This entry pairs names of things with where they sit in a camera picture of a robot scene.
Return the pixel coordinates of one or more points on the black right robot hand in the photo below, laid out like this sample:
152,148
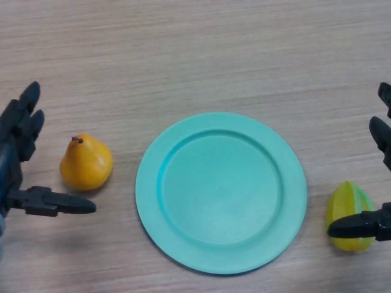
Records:
354,227

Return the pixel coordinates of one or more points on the yellow-green starfruit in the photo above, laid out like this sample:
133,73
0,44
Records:
348,198

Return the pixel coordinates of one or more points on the yellow pear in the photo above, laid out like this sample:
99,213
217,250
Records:
87,166

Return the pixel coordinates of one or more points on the green round plate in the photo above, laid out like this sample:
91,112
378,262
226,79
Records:
221,195

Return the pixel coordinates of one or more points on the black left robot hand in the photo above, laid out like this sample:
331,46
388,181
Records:
10,171

